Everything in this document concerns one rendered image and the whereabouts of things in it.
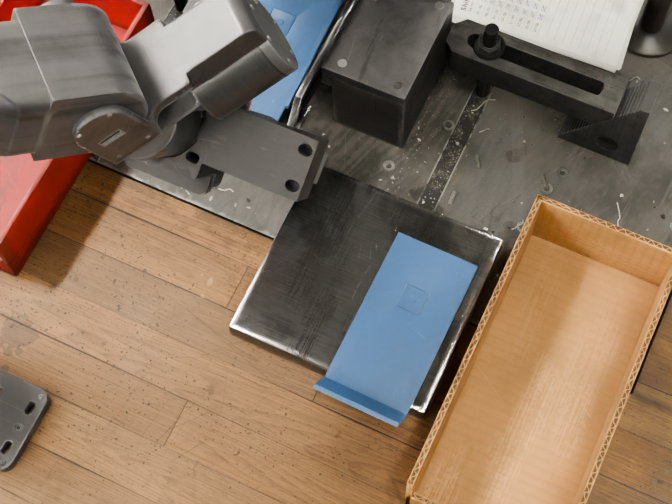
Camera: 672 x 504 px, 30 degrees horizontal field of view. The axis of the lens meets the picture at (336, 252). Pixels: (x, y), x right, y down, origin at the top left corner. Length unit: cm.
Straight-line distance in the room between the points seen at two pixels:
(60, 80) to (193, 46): 9
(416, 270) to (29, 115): 40
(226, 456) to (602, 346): 31
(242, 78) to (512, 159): 37
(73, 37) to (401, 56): 36
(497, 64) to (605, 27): 11
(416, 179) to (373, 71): 11
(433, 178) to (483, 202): 5
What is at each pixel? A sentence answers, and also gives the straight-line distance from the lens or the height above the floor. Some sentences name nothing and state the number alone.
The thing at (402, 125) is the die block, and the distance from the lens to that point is 104.
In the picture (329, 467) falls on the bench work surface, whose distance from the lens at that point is 98.
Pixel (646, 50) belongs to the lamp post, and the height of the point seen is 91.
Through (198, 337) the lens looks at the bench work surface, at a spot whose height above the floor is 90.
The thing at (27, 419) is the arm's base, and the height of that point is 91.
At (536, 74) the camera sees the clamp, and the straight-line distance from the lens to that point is 103.
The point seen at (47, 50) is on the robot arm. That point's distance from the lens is 72.
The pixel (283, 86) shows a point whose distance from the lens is 100.
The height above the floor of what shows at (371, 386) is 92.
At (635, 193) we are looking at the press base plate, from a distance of 108.
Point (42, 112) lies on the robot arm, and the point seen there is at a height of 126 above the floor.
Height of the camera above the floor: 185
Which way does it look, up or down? 67 degrees down
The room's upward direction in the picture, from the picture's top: 4 degrees counter-clockwise
